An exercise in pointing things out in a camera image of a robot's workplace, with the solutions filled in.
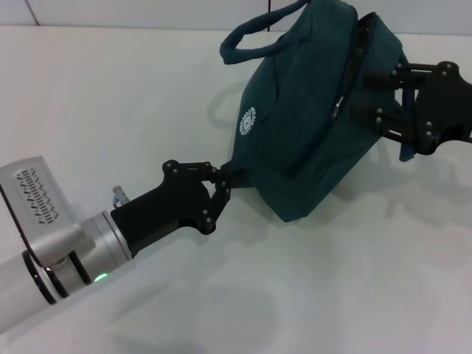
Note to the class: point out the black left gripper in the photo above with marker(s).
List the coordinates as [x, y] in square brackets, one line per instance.
[173, 203]

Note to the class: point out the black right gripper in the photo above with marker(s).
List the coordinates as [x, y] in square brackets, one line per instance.
[446, 107]

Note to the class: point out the dark teal fabric bag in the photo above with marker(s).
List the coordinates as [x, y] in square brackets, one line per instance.
[302, 129]

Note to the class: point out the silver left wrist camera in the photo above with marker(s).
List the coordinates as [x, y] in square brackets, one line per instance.
[33, 191]

